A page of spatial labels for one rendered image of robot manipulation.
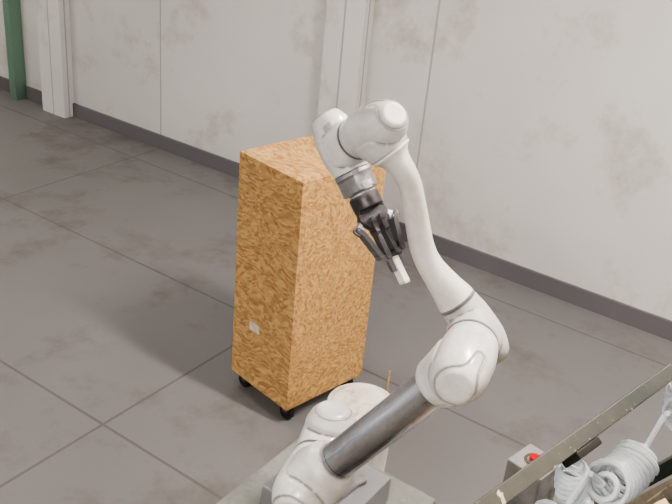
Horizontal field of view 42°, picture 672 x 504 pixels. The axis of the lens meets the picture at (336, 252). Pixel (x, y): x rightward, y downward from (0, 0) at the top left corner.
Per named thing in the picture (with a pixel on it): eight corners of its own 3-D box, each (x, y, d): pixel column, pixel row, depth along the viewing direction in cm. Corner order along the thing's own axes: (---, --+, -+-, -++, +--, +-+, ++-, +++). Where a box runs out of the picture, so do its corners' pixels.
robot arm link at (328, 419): (362, 457, 260) (369, 398, 250) (342, 497, 245) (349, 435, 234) (311, 442, 264) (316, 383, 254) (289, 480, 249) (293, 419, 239)
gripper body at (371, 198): (354, 196, 203) (371, 232, 203) (383, 183, 206) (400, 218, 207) (341, 203, 209) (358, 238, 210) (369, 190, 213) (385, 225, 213)
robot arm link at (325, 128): (324, 185, 209) (351, 169, 198) (296, 127, 209) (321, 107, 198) (357, 171, 215) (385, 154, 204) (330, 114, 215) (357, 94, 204)
